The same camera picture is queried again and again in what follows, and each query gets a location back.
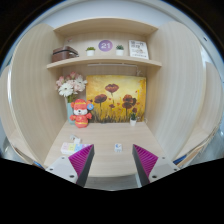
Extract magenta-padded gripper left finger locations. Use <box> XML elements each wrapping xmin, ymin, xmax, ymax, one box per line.
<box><xmin>45</xmin><ymin>143</ymin><xmax>96</xmax><ymax>188</ymax></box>

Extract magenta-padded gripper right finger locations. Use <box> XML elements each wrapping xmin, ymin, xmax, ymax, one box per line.
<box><xmin>131</xmin><ymin>143</ymin><xmax>181</xmax><ymax>188</ymax></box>

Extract pastel multicolour power strip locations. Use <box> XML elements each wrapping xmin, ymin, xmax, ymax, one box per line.
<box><xmin>60</xmin><ymin>141</ymin><xmax>92</xmax><ymax>156</ymax></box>

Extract small potted green plant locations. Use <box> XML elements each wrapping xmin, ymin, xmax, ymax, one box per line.
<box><xmin>129</xmin><ymin>112</ymin><xmax>138</xmax><ymax>127</ymax></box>

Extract light blue vase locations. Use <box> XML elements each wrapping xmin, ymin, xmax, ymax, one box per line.
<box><xmin>65</xmin><ymin>101</ymin><xmax>76</xmax><ymax>126</ymax></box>

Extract red plush toy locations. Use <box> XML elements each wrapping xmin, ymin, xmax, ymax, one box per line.
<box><xmin>69</xmin><ymin>98</ymin><xmax>95</xmax><ymax>129</ymax></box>

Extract pink and white flower bouquet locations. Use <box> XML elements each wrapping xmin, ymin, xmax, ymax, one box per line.
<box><xmin>55</xmin><ymin>71</ymin><xmax>88</xmax><ymax>104</ymax></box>

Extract yellow poppy flower painting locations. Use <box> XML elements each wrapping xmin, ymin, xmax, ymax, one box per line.
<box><xmin>85</xmin><ymin>74</ymin><xmax>147</xmax><ymax>124</ymax></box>

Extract white light bar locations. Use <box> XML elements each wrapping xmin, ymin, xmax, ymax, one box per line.
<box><xmin>87</xmin><ymin>62</ymin><xmax>138</xmax><ymax>69</ymax></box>

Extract wooden shelf unit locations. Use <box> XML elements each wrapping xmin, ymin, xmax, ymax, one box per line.
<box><xmin>46</xmin><ymin>17</ymin><xmax>163</xmax><ymax>70</ymax></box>

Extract white plug with cable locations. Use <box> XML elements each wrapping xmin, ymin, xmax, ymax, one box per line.
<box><xmin>69</xmin><ymin>134</ymin><xmax>82</xmax><ymax>145</ymax></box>

